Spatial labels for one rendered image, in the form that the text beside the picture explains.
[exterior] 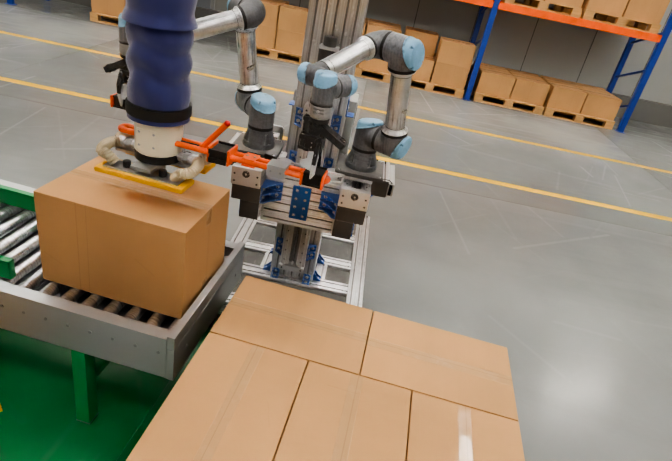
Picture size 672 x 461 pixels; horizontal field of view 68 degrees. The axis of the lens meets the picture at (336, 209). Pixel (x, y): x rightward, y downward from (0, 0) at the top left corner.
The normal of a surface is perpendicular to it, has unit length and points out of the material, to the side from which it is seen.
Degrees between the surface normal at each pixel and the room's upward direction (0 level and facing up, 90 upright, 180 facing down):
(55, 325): 90
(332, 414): 0
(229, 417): 0
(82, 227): 90
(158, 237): 90
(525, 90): 90
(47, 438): 0
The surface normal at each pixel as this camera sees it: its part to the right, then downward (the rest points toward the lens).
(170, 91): 0.67, 0.20
